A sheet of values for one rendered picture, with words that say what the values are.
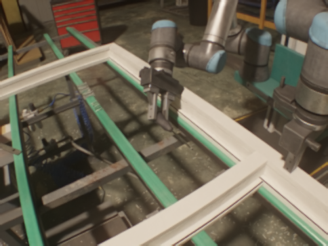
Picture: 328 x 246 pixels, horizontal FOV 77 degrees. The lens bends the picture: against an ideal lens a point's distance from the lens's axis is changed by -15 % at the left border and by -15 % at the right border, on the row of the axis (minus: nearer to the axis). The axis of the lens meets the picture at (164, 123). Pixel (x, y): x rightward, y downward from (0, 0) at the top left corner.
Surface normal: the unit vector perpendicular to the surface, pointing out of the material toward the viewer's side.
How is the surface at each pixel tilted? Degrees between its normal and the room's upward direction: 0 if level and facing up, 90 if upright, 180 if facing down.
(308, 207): 90
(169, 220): 0
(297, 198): 90
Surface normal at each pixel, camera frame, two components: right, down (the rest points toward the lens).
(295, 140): -0.84, 0.38
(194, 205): -0.06, -0.78
